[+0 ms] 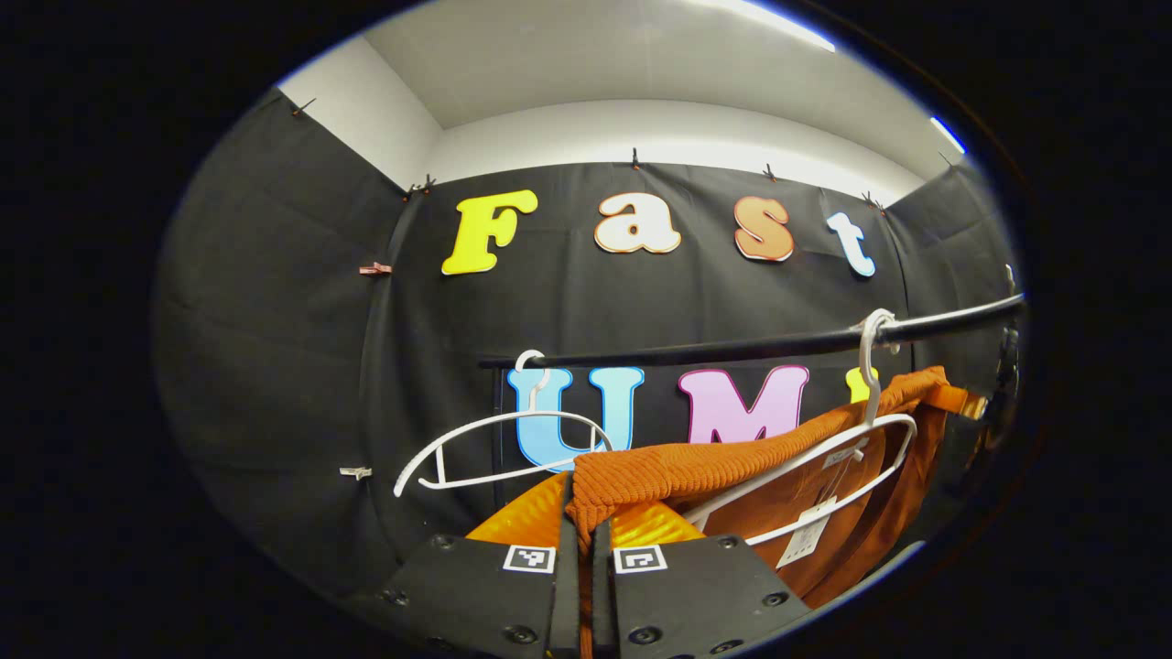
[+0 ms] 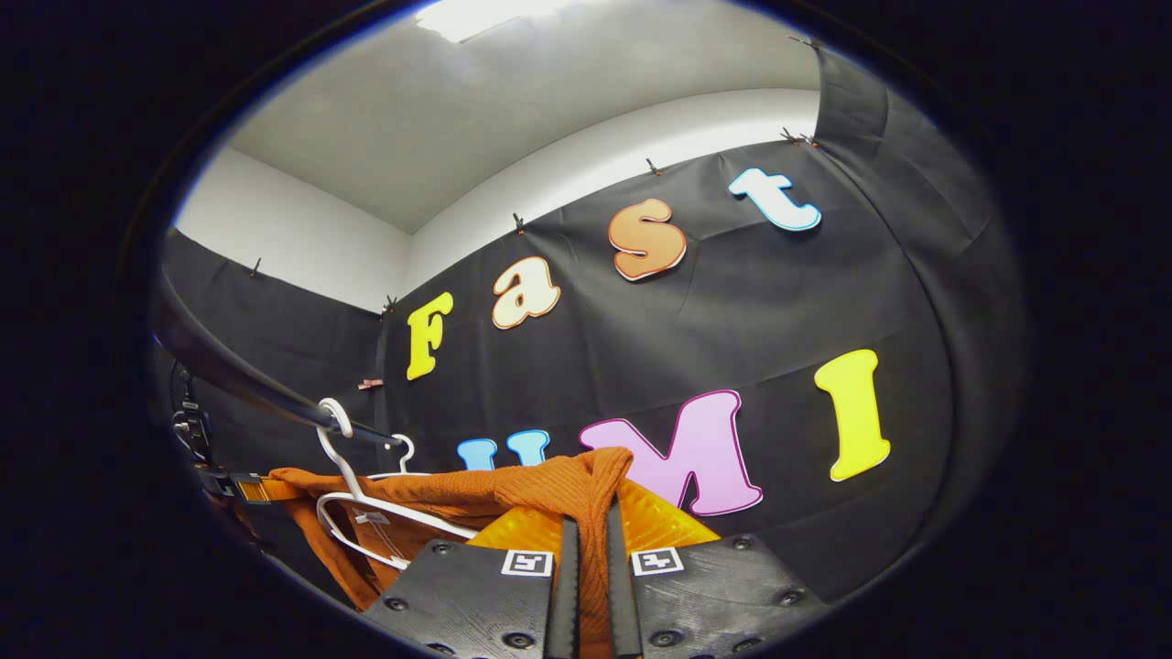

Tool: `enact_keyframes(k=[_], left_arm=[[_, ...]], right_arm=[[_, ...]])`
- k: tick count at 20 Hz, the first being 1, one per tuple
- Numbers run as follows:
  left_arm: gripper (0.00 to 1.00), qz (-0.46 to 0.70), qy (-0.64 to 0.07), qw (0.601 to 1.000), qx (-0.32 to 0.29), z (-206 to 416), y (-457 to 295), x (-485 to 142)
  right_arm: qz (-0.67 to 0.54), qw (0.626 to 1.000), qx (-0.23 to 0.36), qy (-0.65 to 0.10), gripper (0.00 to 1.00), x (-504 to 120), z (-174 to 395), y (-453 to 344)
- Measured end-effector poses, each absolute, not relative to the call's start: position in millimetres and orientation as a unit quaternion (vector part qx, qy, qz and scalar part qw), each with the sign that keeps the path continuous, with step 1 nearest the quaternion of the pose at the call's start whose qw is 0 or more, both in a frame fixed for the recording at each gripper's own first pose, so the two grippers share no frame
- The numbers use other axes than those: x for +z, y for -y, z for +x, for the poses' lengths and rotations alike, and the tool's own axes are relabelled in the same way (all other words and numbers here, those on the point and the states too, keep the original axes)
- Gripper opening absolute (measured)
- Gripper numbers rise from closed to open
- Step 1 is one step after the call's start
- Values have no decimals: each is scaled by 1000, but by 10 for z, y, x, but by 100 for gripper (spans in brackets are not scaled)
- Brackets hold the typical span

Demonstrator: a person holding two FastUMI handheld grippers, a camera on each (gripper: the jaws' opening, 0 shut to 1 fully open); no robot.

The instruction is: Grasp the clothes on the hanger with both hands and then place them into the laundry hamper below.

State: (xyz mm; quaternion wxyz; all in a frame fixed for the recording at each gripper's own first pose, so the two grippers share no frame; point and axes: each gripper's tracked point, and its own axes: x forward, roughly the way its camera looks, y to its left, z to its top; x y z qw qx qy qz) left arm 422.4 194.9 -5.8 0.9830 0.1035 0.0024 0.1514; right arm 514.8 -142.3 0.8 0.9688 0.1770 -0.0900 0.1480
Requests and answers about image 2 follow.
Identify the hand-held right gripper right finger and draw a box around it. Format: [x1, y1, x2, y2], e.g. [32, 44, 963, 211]
[602, 479, 831, 659]

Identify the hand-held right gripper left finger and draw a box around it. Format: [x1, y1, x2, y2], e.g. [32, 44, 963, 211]
[360, 505, 581, 659]

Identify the orange corduroy jacket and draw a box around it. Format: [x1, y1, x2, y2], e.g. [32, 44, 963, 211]
[266, 446, 635, 659]

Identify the white plastic hanger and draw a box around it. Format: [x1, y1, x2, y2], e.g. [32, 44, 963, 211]
[315, 397, 483, 574]
[366, 433, 433, 480]

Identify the black clothes rack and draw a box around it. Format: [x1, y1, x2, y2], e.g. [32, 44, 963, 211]
[149, 291, 406, 450]

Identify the black backdrop cloth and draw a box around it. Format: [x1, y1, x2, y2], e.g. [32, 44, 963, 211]
[151, 46, 1026, 607]

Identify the large ceiling light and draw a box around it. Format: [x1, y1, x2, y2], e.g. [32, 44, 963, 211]
[417, 0, 573, 44]

